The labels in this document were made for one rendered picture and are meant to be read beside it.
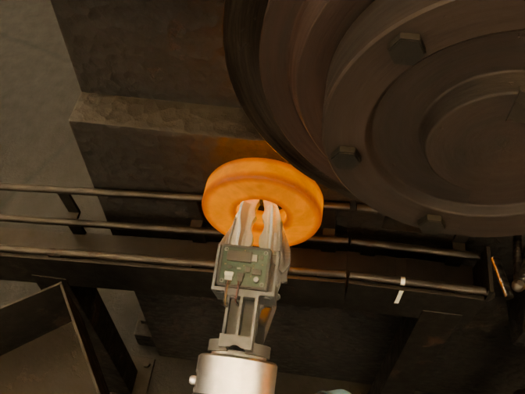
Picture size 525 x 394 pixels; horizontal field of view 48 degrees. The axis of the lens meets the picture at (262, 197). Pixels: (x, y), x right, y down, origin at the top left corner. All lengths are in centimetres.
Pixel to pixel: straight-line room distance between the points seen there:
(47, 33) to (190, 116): 168
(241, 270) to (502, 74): 35
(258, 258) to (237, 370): 12
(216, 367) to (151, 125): 34
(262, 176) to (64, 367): 44
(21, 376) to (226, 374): 41
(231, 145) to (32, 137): 135
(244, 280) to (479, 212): 26
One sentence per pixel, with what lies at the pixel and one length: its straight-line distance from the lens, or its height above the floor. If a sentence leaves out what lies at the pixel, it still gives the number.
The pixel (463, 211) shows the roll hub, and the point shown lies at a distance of 58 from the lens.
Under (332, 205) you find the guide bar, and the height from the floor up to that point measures 76.
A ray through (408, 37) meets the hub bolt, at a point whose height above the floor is 121.
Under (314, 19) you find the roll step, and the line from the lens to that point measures 47.
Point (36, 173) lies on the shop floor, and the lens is 198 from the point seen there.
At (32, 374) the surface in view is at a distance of 97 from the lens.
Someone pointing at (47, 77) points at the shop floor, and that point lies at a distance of 227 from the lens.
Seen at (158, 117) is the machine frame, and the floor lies 87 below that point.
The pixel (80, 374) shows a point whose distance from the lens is 94.
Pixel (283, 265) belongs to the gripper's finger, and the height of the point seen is 83.
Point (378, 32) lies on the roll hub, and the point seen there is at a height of 120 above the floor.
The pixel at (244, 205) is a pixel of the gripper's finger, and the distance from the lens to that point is 71.
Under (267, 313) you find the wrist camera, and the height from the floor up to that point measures 79.
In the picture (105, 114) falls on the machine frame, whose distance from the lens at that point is 84.
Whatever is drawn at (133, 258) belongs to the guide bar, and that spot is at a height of 68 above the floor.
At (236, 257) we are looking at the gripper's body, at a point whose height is 89.
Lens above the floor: 146
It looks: 54 degrees down
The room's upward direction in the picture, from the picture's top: straight up
